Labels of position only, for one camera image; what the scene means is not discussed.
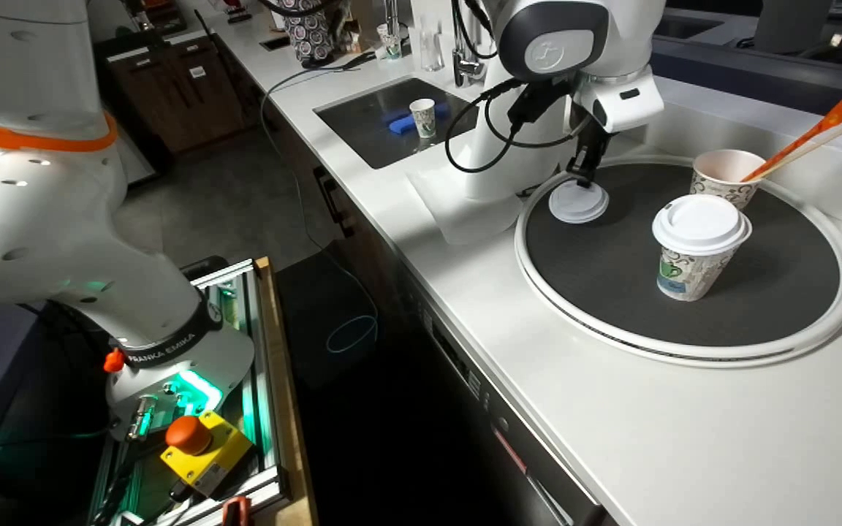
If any paper cup in sink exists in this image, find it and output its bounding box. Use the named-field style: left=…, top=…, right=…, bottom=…
left=408, top=95, right=435, bottom=139

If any yellow emergency stop box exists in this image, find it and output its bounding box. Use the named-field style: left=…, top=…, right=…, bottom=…
left=160, top=411, right=252, bottom=496

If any wooden cabinet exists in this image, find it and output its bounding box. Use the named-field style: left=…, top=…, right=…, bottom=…
left=97, top=32, right=249, bottom=158

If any round black white tray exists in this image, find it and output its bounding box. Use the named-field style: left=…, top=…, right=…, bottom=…
left=517, top=161, right=842, bottom=364

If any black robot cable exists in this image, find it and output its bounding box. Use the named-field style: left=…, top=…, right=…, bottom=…
left=441, top=0, right=590, bottom=176

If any lidded paper cup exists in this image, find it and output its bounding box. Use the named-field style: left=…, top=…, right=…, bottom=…
left=651, top=193, right=751, bottom=300

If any blue sponge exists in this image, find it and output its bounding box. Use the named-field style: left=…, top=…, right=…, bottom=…
left=385, top=114, right=414, bottom=138

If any orange stirrer stick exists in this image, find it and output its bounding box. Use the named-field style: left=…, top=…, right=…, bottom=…
left=739, top=100, right=842, bottom=184

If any white plastic cup lid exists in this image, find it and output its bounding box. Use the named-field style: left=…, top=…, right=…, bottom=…
left=546, top=180, right=607, bottom=225

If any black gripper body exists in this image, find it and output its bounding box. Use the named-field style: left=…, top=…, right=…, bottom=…
left=577, top=68, right=663, bottom=165

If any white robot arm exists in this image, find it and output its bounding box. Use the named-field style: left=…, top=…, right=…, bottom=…
left=0, top=0, right=667, bottom=423

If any stainless steel sink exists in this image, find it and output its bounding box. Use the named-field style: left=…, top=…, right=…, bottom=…
left=318, top=79, right=465, bottom=168

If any open paper cup on tray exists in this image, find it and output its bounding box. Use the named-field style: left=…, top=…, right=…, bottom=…
left=691, top=148, right=764, bottom=209

